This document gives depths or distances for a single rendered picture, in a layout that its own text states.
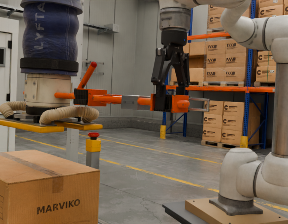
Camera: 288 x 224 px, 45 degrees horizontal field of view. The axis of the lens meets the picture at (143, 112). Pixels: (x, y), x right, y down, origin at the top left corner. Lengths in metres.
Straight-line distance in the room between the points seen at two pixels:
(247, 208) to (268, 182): 0.18
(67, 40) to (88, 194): 0.63
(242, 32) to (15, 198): 1.03
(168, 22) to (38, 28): 0.56
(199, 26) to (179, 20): 10.67
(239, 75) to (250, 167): 7.51
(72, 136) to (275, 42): 3.53
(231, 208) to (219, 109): 7.80
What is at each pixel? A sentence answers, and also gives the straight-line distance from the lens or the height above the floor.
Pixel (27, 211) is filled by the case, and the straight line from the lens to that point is 1.39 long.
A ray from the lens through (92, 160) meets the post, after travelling 2.08.
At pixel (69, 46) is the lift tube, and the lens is 1.38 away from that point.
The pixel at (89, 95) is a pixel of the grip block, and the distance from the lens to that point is 1.19.
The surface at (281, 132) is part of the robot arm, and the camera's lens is 1.48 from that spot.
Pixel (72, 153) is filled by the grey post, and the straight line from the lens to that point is 4.63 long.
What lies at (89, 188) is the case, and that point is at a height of 0.88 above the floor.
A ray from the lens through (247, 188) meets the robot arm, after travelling 1.57.
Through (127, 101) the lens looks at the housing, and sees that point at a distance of 1.08.
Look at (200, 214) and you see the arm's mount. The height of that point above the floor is 0.77.
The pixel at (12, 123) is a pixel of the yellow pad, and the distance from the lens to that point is 1.39.
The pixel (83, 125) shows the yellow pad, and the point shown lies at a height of 1.15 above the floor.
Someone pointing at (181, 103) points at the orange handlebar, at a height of 1.26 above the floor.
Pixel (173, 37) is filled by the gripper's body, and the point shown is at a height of 1.44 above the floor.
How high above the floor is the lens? 1.28
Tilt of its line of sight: 3 degrees down
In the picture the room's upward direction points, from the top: 3 degrees clockwise
